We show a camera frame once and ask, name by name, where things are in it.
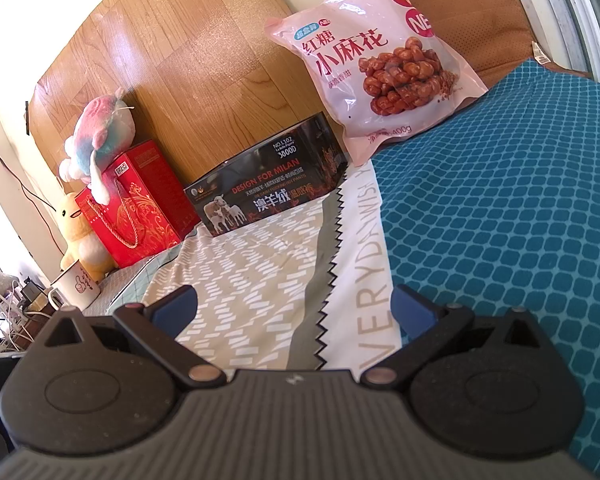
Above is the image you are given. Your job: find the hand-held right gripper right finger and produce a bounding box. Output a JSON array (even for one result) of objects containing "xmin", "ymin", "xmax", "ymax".
[{"xmin": 360, "ymin": 284, "xmax": 556, "ymax": 387}]

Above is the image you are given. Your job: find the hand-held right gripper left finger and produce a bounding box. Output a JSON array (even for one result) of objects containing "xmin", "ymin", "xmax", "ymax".
[{"xmin": 32, "ymin": 284, "xmax": 226, "ymax": 390}]

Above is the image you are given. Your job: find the black printed box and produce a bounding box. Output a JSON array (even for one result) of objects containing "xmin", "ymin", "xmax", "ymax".
[{"xmin": 184, "ymin": 112, "xmax": 350, "ymax": 237}]

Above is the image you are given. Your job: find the white enamel mug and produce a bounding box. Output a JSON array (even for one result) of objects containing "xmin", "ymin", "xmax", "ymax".
[{"xmin": 49, "ymin": 259, "xmax": 102, "ymax": 311}]

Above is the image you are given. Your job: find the red gift box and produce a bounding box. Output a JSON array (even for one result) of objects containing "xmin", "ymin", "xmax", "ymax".
[{"xmin": 75, "ymin": 140, "xmax": 201, "ymax": 269}]

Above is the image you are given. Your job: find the yellow duck plush toy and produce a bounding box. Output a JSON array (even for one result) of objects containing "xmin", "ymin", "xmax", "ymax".
[{"xmin": 55, "ymin": 191, "xmax": 118, "ymax": 283}]

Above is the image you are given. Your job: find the teal patterned mat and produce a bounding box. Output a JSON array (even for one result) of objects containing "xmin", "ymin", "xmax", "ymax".
[{"xmin": 370, "ymin": 57, "xmax": 600, "ymax": 480}]

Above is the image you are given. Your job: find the pastel plush toy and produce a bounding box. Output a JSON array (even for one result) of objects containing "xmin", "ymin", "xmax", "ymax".
[{"xmin": 57, "ymin": 87, "xmax": 138, "ymax": 206}]

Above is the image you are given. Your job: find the wooden headboard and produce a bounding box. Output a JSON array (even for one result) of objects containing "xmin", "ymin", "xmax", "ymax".
[{"xmin": 27, "ymin": 0, "xmax": 353, "ymax": 201}]

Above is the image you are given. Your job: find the large pink snack bag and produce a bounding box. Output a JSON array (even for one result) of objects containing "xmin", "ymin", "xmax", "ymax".
[{"xmin": 264, "ymin": 0, "xmax": 490, "ymax": 167}]

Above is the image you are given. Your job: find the brown cushion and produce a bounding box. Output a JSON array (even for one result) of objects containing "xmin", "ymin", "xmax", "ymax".
[{"xmin": 395, "ymin": 0, "xmax": 593, "ymax": 86}]

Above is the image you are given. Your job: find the tangle of white cables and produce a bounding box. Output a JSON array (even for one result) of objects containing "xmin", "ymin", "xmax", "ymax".
[{"xmin": 0, "ymin": 280, "xmax": 51, "ymax": 353}]

